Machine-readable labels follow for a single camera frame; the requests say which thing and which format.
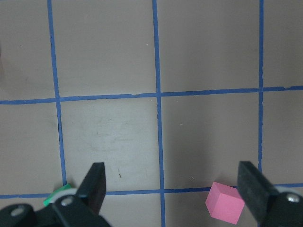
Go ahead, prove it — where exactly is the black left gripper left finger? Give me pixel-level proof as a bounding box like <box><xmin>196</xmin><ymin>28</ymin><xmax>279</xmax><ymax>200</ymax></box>
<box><xmin>52</xmin><ymin>162</ymin><xmax>106</xmax><ymax>227</ymax></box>

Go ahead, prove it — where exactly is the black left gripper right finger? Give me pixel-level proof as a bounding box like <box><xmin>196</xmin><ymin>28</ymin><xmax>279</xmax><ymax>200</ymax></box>
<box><xmin>237</xmin><ymin>161</ymin><xmax>303</xmax><ymax>227</ymax></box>

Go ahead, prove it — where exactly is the green cube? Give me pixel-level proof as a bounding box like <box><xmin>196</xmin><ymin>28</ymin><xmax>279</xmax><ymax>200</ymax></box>
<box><xmin>43</xmin><ymin>183</ymin><xmax>71</xmax><ymax>207</ymax></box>

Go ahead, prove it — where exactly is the pink cube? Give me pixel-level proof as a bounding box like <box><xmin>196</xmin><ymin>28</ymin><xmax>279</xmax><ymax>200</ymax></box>
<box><xmin>205</xmin><ymin>182</ymin><xmax>245</xmax><ymax>225</ymax></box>

